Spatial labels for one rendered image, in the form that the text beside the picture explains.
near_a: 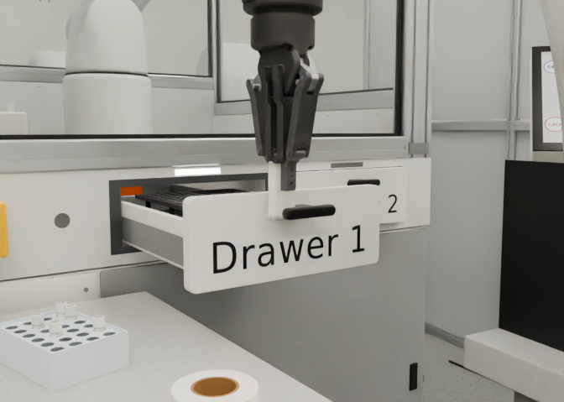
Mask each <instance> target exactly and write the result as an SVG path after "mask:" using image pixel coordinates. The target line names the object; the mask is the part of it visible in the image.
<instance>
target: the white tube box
mask: <svg viewBox="0 0 564 402"><path fill-rule="evenodd" d="M43 314H44V327H43V328H40V329H32V324H31V316H27V317H24V318H20V319H17V320H13V321H6V322H3V323H0V363H2V364H4V365H6V366H8V367H9V368H11V369H13V370H14V371H16V372H18V373H20V374H22V375H23V376H25V377H26V378H28V379H30V380H32V381H34V382H35V383H37V384H39V385H41V386H42V387H44V388H46V389H47V390H49V391H51V392H53V393H54V392H56V391H59V390H62V389H65V388H68V387H70V386H73V385H76V384H80V383H82V382H85V381H87V380H90V379H94V378H97V377H99V376H102V375H104V374H107V373H111V372H114V371H116V370H119V369H121V368H126V367H128V366H129V350H128V331H127V330H124V329H122V328H120V327H117V326H114V325H111V324H109V323H106V322H105V331H102V332H94V328H93V324H92V318H93V317H91V316H87V315H85V314H82V313H80V312H78V311H77V312H76V319H75V320H71V321H67V320H66V319H65V316H57V314H56V310H55V311H48V312H45V313H43ZM53 320H60V321H62V333H61V336H60V337H50V329H49V323H50V321H53Z"/></svg>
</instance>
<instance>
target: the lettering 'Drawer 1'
mask: <svg viewBox="0 0 564 402"><path fill-rule="evenodd" d="M356 229H357V230H358V242H357V249H353V250H352V252H353V253H356V252H362V251H364V248H360V225H357V226H355V227H353V228H352V230H356ZM333 238H338V234H335V235H333V236H332V235H331V236H329V240H328V256H332V240H333ZM314 240H319V241H320V243H321V245H319V246H313V247H311V244H312V242H313V241H314ZM303 241H304V239H301V240H300V246H299V250H298V253H297V254H296V250H295V243H294V240H291V241H290V244H289V248H288V252H287V256H286V255H285V248H284V244H283V242H279V244H280V247H281V251H282V255H283V259H284V263H288V261H289V257H290V250H291V246H292V248H293V252H294V256H295V261H299V260H300V253H301V249H302V244H303ZM219 245H227V246H229V247H230V248H231V250H232V262H231V264H230V265H229V266H228V267H227V268H225V269H217V246H219ZM262 247H270V249H271V251H269V252H264V253H261V254H260V255H259V256H258V264H259V265H260V266H261V267H266V266H268V265H269V264H270V263H271V265H274V247H273V245H272V244H270V243H263V244H261V245H259V249H261V248H262ZM250 248H255V245H250V246H249V247H248V248H247V246H245V247H243V269H246V268H247V252H248V250H249V249H250ZM315 248H323V241H322V239H321V238H319V237H314V238H312V239H311V240H310V241H309V243H308V248H307V251H308V254H309V256H310V257H311V258H321V257H322V256H323V253H322V254H320V255H317V256H314V255H312V253H311V249H315ZM267 254H271V257H270V260H269V261H268V263H266V264H263V263H262V261H261V258H262V257H263V256H264V255H267ZM236 259H237V251H236V249H235V246H234V245H233V244H232V243H230V242H217V243H213V273H214V274H218V273H223V272H227V271H228V270H230V269H232V268H233V266H234V265H235V263H236Z"/></svg>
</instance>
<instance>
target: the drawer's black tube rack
mask: <svg viewBox="0 0 564 402"><path fill-rule="evenodd" d="M247 192H251V191H241V190H235V189H218V190H204V191H179V192H165V193H152V194H138V195H135V198H136V199H139V200H143V201H145V207H148V208H151V204H150V202H152V203H155V204H159V205H162V206H167V207H168V208H169V210H162V212H165V213H169V214H171V215H175V216H178V217H183V200H184V199H185V198H186V197H188V196H209V195H222V194H234V193H247Z"/></svg>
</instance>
